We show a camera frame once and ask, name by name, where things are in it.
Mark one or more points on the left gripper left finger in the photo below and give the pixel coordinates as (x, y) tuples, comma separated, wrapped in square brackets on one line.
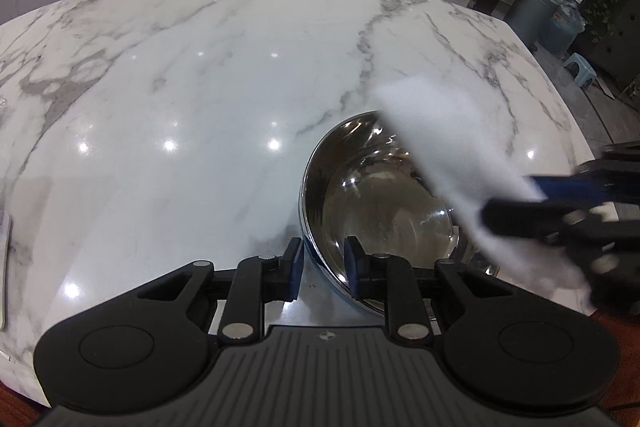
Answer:
[(258, 281)]

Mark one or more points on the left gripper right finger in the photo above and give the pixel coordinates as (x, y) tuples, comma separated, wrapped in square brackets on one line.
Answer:
[(391, 281)]

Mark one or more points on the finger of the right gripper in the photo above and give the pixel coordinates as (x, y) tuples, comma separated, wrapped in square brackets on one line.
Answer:
[(570, 188), (525, 220)]

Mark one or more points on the white paper towel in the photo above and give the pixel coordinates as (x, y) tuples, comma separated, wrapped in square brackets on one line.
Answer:
[(465, 166)]

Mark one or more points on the stainless steel bowl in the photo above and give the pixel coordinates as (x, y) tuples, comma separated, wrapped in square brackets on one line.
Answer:
[(361, 181)]

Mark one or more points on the small blue plastic stool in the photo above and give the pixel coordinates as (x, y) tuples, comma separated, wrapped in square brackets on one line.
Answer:
[(583, 72)]

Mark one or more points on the blue bagged trash bin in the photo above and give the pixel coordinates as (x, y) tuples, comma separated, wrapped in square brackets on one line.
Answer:
[(562, 29)]

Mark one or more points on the grey metal trash can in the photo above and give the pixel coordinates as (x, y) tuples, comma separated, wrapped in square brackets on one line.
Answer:
[(527, 18)]

